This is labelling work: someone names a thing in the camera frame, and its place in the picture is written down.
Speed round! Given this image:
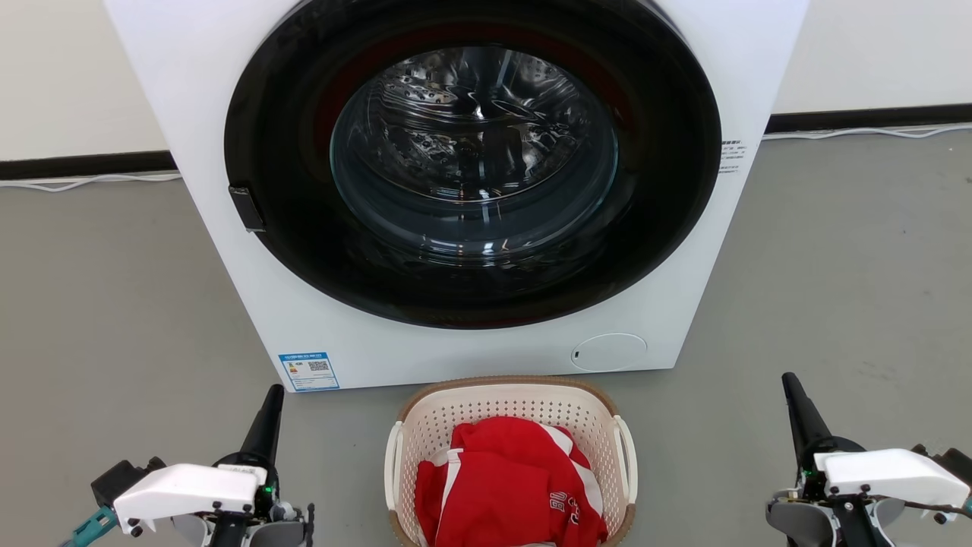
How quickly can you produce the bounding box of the red and white garment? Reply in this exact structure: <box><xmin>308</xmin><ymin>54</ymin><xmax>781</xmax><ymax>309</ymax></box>
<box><xmin>415</xmin><ymin>416</ymin><xmax>609</xmax><ymax>547</ymax></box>

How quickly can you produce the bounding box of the white front-load washing machine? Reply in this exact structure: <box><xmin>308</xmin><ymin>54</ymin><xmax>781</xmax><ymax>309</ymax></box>
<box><xmin>103</xmin><ymin>0</ymin><xmax>810</xmax><ymax>394</ymax></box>

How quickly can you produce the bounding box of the blue energy label sticker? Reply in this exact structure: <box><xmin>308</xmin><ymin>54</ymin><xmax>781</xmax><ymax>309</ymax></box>
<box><xmin>278</xmin><ymin>351</ymin><xmax>341</xmax><ymax>393</ymax></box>

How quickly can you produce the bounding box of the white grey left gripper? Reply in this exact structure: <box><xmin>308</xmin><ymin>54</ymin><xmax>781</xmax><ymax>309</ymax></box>
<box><xmin>112</xmin><ymin>384</ymin><xmax>314</xmax><ymax>547</ymax></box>

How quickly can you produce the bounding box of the small text sticker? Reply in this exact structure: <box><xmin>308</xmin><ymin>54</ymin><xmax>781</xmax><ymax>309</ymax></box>
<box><xmin>719</xmin><ymin>139</ymin><xmax>750</xmax><ymax>176</ymax></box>

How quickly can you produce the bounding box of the white floor cable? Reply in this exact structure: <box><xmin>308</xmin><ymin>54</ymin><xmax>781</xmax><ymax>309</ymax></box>
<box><xmin>763</xmin><ymin>124</ymin><xmax>972</xmax><ymax>141</ymax></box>
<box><xmin>0</xmin><ymin>173</ymin><xmax>183</xmax><ymax>193</ymax></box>

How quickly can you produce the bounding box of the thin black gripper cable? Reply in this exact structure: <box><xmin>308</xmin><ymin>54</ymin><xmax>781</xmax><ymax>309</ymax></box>
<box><xmin>873</xmin><ymin>495</ymin><xmax>972</xmax><ymax>520</ymax></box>

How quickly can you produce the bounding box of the teal camera cable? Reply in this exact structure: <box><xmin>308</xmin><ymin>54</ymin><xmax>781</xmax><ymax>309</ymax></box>
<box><xmin>61</xmin><ymin>505</ymin><xmax>119</xmax><ymax>547</ymax></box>

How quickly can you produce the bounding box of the cream perforated laundry basket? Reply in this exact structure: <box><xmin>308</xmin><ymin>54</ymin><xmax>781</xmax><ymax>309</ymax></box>
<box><xmin>384</xmin><ymin>375</ymin><xmax>639</xmax><ymax>547</ymax></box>

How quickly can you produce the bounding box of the black round washer door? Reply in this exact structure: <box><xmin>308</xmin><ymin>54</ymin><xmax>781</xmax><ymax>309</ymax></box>
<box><xmin>224</xmin><ymin>0</ymin><xmax>722</xmax><ymax>330</ymax></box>

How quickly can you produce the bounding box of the steel washer drum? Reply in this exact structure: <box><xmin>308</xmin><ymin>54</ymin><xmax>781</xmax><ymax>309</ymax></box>
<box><xmin>333</xmin><ymin>47</ymin><xmax>619</xmax><ymax>253</ymax></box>

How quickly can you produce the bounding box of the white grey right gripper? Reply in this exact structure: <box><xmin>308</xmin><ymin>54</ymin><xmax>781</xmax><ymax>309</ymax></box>
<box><xmin>765</xmin><ymin>372</ymin><xmax>972</xmax><ymax>547</ymax></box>

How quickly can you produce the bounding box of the round white filter cover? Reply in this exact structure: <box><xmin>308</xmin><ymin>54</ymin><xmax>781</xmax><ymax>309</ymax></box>
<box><xmin>571</xmin><ymin>333</ymin><xmax>649</xmax><ymax>373</ymax></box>

